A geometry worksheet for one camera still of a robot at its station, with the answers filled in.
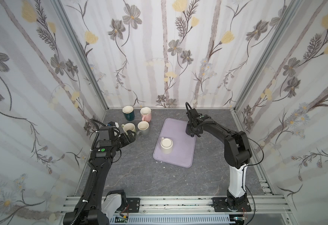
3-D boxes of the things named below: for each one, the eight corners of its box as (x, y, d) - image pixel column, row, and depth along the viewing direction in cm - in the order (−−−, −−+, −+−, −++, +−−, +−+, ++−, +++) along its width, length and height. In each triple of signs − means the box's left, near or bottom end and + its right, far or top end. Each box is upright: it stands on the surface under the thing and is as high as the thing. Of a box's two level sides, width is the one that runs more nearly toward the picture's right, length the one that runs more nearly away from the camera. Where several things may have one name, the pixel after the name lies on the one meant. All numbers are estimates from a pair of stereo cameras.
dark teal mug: (123, 123, 111) (120, 115, 104) (125, 113, 118) (123, 105, 110) (134, 123, 111) (132, 115, 104) (136, 113, 118) (134, 105, 110)
